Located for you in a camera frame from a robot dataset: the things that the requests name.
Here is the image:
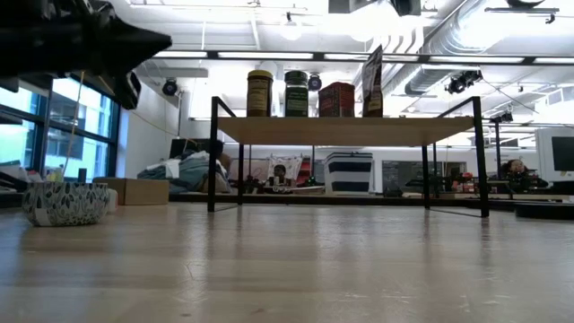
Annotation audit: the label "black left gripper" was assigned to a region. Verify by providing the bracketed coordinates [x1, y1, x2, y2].
[0, 0, 173, 111]

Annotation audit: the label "yellow lid spice jar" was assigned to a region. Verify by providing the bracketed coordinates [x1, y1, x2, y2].
[246, 69, 274, 118]

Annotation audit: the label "green lid spice jar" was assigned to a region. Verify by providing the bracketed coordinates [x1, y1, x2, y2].
[283, 70, 310, 118]

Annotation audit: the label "red box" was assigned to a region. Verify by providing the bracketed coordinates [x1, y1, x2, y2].
[317, 81, 356, 118]

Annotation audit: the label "wooden shelf black metal legs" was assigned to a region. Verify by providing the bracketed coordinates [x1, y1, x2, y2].
[206, 95, 491, 219]

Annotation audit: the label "brown spice pouch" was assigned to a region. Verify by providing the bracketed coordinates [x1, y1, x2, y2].
[361, 44, 385, 118]

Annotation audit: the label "pile of clothes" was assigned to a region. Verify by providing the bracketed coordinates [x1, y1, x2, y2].
[136, 150, 232, 194]

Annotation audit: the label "small cardboard box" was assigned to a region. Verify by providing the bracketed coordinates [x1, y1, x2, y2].
[92, 177, 170, 206]

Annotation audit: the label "small round candle tin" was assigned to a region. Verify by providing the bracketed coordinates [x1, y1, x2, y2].
[21, 181, 110, 227]

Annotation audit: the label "white navy striped bin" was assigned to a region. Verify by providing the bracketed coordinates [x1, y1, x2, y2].
[323, 151, 375, 195]

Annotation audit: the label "person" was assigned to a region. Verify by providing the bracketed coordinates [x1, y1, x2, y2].
[500, 158, 549, 189]

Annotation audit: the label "white machine with screen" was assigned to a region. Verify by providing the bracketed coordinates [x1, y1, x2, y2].
[535, 127, 574, 183]

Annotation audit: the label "black metal table frame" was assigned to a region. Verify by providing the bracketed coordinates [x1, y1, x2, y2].
[147, 49, 574, 212]

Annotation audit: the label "black ceiling camera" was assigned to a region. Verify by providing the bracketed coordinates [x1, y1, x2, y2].
[445, 69, 484, 95]

